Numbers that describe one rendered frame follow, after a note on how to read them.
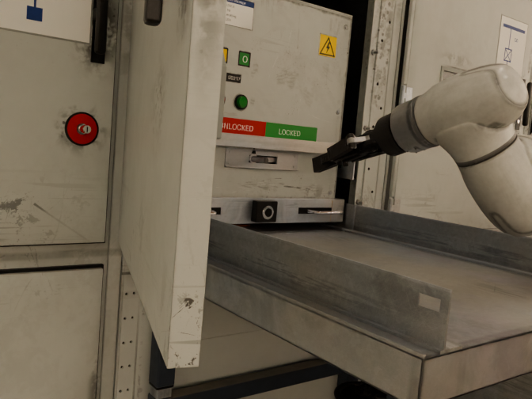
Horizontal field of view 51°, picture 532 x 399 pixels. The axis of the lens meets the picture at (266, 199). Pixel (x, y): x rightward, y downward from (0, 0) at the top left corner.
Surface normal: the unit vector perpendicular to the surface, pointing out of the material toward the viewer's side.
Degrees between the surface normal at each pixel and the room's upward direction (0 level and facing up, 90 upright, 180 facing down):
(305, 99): 90
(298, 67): 90
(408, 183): 90
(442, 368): 90
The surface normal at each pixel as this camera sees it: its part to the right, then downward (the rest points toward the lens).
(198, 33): 0.32, 0.12
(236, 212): 0.59, 0.13
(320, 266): -0.80, -0.01
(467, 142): -0.47, 0.59
